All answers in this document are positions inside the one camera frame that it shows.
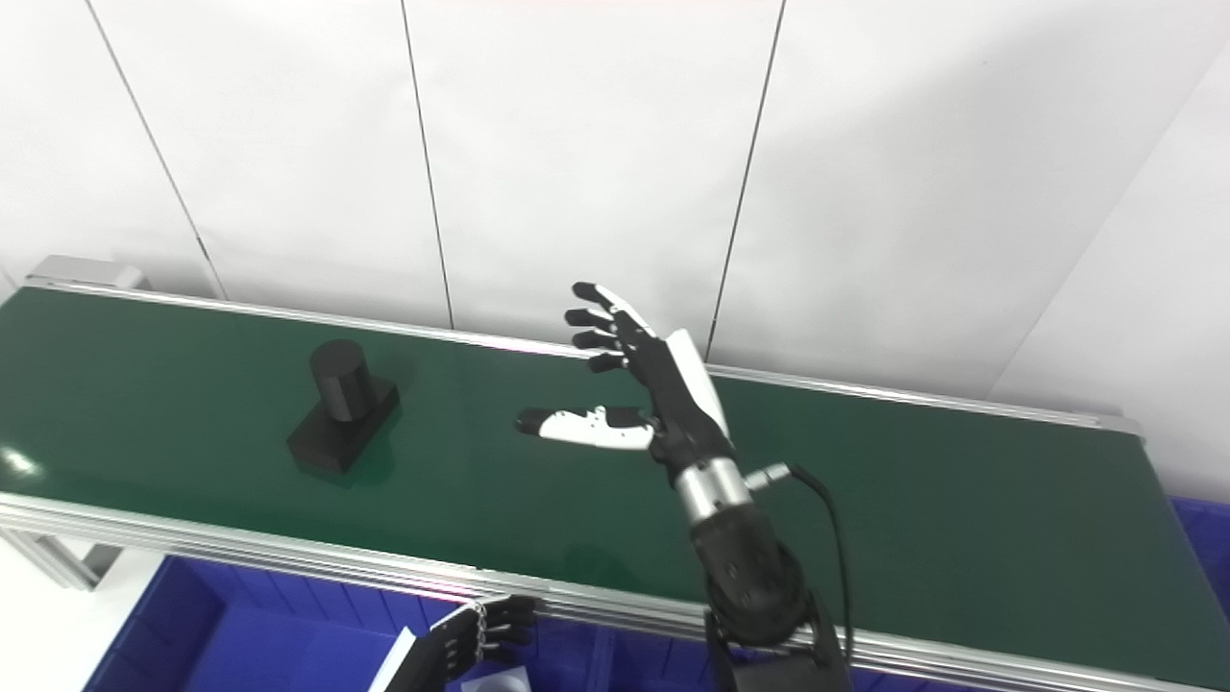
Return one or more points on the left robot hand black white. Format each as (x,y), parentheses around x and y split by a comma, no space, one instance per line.
(452,644)

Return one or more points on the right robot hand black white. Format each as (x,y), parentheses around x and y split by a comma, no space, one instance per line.
(682,404)

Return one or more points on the black cylinder-on-block part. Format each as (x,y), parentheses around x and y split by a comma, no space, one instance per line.
(338,384)

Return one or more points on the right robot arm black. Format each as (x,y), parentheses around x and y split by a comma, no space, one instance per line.
(750,577)

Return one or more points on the aluminium conveyor leg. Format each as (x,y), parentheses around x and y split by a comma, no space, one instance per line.
(58,559)

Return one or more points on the white square plate with hole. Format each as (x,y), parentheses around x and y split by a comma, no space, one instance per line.
(500,680)

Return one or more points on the green conveyor belt aluminium frame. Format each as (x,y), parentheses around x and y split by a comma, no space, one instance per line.
(913,500)

